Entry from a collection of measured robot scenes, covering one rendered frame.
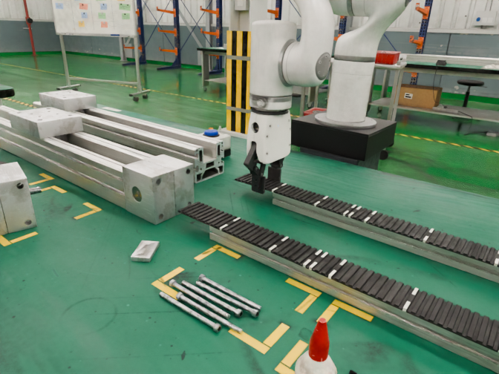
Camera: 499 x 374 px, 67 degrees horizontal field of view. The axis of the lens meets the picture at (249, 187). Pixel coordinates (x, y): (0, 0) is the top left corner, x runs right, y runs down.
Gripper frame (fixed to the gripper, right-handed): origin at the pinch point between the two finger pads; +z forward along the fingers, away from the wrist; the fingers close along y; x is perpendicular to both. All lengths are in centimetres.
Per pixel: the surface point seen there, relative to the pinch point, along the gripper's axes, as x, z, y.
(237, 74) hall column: 222, 15, 256
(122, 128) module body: 44.4, -4.4, -4.8
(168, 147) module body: 26.0, -3.1, -5.0
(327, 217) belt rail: -15.9, 2.8, -2.0
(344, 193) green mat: -12.3, 4.0, 13.7
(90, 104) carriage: 74, -6, 3
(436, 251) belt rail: -35.5, 2.6, -1.4
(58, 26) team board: 606, -25, 264
